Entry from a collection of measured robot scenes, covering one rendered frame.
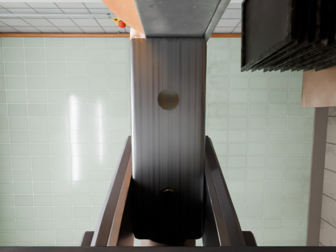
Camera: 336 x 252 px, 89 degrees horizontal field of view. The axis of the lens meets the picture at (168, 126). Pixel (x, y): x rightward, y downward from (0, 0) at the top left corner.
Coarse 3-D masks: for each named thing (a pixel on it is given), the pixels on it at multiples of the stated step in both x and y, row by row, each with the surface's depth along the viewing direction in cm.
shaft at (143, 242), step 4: (144, 240) 8; (148, 240) 8; (188, 240) 8; (192, 240) 9; (144, 244) 8; (148, 244) 8; (152, 244) 8; (156, 244) 8; (160, 244) 8; (164, 244) 8; (168, 244) 8; (172, 244) 8; (176, 244) 8; (180, 244) 8; (184, 244) 8; (188, 244) 8; (192, 244) 9
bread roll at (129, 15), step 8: (104, 0) 8; (112, 0) 7; (120, 0) 7; (128, 0) 7; (112, 8) 8; (120, 8) 8; (128, 8) 7; (120, 16) 9; (128, 16) 8; (136, 16) 8; (128, 24) 9; (136, 24) 9
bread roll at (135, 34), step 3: (132, 30) 15; (135, 30) 15; (132, 33) 15; (135, 33) 15; (138, 33) 15; (141, 33) 15; (132, 36) 16; (135, 36) 15; (138, 36) 15; (141, 36) 15; (144, 36) 14; (129, 42) 17
